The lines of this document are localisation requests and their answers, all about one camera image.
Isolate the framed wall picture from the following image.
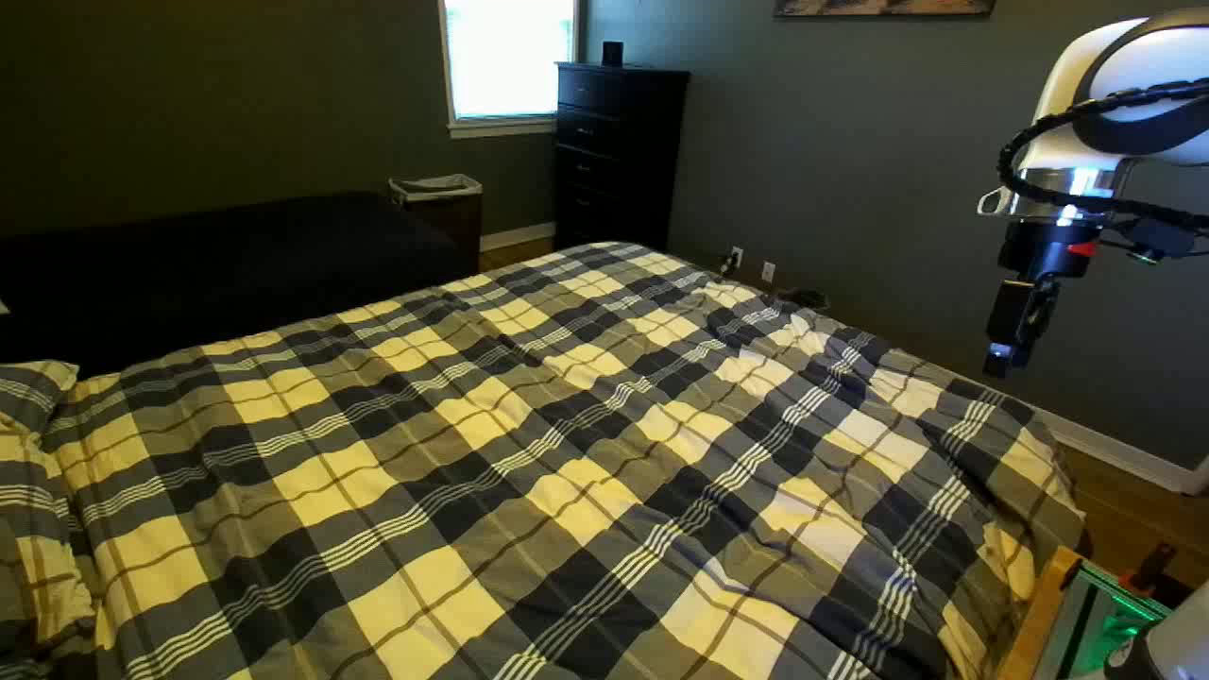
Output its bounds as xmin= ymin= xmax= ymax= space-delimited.
xmin=769 ymin=0 xmax=997 ymax=23

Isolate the bright window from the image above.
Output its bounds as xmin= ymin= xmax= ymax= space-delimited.
xmin=437 ymin=0 xmax=589 ymax=138

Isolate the brown hamper with cloth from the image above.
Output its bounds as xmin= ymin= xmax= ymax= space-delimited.
xmin=385 ymin=168 xmax=488 ymax=274

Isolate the black dresser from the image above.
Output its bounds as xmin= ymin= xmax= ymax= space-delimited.
xmin=551 ymin=60 xmax=696 ymax=255

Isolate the yellow grey plaid blanket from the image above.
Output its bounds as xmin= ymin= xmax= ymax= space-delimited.
xmin=40 ymin=239 xmax=1089 ymax=680

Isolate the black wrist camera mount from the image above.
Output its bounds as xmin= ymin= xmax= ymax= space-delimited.
xmin=997 ymin=216 xmax=1099 ymax=285

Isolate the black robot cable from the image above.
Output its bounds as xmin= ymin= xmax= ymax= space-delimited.
xmin=974 ymin=74 xmax=1209 ymax=239

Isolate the plaid pillow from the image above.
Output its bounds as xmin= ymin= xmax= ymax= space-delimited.
xmin=0 ymin=353 xmax=97 ymax=680

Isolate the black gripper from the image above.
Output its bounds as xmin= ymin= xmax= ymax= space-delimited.
xmin=983 ymin=274 xmax=1065 ymax=384

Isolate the grey rounded device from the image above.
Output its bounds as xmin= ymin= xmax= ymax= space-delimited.
xmin=1141 ymin=579 xmax=1209 ymax=680

